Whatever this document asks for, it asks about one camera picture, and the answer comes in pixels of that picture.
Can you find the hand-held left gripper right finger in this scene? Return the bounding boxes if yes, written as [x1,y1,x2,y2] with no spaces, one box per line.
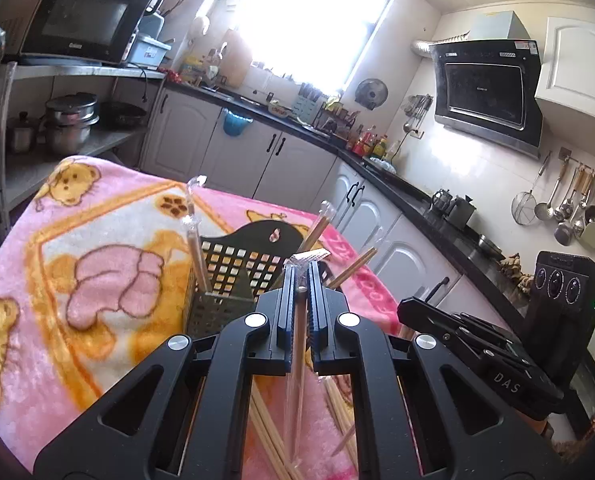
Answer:
[307,261,571,480]

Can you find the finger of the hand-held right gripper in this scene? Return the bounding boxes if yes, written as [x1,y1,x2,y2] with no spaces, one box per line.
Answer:
[396,296,479,357]

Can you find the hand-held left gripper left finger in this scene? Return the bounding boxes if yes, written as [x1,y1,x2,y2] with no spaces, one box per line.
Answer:
[32,262,298,480]

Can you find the chopstick pair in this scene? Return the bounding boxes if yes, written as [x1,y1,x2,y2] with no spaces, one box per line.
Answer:
[282,247,332,463]
[181,215,213,295]
[296,201,334,253]
[185,175,208,221]
[326,246,379,290]

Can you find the green plastic utensil holder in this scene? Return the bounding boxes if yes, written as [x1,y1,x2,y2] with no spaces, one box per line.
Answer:
[184,220,328,341]

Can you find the pile of chopsticks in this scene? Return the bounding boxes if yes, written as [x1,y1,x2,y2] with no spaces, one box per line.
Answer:
[192,375,361,480]

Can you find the row of hanging utensils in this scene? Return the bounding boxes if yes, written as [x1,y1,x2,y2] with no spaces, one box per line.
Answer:
[511,147,595,251]

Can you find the ginger roots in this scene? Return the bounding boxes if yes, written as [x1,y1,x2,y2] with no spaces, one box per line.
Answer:
[500,252,533,301]

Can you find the metal bowl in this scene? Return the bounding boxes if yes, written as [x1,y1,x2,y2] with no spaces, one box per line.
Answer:
[477,234,504,256]

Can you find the black coffee pot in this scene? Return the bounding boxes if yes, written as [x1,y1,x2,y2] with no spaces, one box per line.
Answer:
[447,195,477,231]

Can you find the small metal kettle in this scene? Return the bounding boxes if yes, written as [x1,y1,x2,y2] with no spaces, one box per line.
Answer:
[431,188,453,216]

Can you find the white lower cabinets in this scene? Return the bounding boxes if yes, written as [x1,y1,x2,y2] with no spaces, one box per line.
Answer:
[140,82,533,341]

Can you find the group of condiment bottles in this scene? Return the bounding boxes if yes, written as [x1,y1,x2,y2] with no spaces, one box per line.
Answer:
[347,125,393,161]

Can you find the blue hanging waste bin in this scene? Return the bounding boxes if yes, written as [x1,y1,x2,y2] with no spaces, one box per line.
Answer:
[222,107,253,137]

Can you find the pink printed blanket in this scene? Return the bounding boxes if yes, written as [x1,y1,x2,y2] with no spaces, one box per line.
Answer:
[0,155,413,480]

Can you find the light blue knife block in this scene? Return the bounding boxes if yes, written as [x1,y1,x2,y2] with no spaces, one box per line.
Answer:
[292,82,324,123]

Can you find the hanging ladles under hood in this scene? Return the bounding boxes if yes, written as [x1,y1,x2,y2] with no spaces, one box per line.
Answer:
[402,95,434,133]

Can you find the black range hood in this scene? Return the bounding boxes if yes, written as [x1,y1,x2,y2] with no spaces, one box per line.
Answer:
[429,10,543,161]

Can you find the white upper cabinet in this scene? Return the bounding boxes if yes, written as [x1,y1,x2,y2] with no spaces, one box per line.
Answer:
[535,16,595,128]

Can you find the dark wok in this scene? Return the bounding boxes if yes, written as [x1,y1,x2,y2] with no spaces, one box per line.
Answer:
[100,101,147,128]

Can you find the wooden cutting board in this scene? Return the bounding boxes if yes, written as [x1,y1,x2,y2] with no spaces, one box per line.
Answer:
[222,29,252,87]

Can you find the steel pot on shelf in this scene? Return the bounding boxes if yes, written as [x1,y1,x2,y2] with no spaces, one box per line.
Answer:
[44,92,101,156]

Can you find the blue plastic dish container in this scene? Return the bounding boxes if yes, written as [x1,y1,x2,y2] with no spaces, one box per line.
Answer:
[126,32,172,70]

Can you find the kitchen window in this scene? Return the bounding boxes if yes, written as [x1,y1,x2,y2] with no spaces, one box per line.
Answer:
[228,0,398,96]

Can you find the metal kitchen shelf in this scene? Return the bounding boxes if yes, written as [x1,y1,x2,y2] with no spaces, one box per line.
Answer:
[0,57,167,233]

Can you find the small steel pot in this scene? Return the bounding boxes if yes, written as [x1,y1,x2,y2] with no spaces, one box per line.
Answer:
[8,112,41,153]

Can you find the black microwave oven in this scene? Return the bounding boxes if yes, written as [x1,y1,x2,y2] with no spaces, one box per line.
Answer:
[2,0,153,67]

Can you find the small round wall fan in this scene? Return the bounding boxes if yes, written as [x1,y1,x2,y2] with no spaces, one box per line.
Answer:
[355,78,389,111]

